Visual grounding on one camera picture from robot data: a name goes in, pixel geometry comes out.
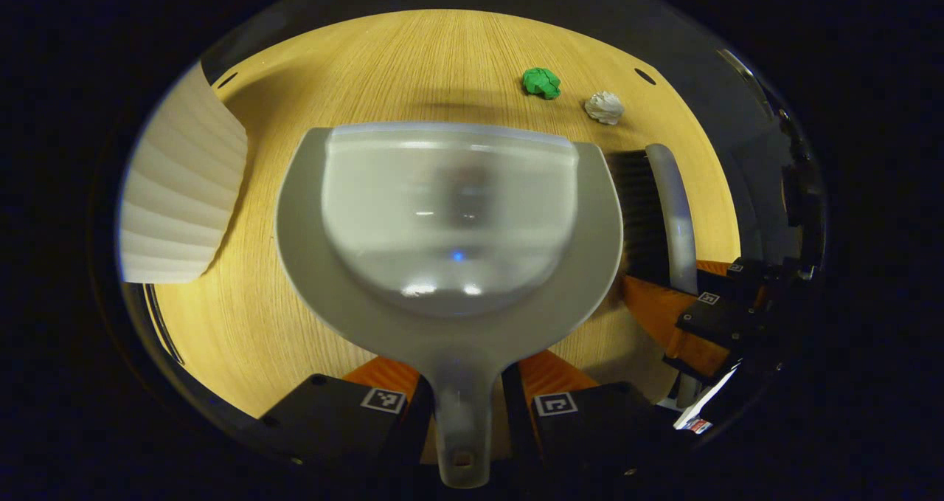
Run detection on green paper ball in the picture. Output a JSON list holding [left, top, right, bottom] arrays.
[[521, 66, 562, 101]]

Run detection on white ribbed garbage bin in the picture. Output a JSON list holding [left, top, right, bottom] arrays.
[[118, 61, 250, 286]]

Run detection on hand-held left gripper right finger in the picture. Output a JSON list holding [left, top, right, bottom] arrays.
[[501, 350, 679, 481]]

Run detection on white paper ball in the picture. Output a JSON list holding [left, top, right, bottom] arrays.
[[584, 91, 626, 126]]

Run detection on wooden desktop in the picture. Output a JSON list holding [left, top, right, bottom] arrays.
[[151, 8, 743, 463]]

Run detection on grey plastic dustpan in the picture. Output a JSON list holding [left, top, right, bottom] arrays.
[[275, 121, 625, 490]]

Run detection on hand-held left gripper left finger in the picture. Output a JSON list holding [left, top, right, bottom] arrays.
[[258, 357, 436, 481]]

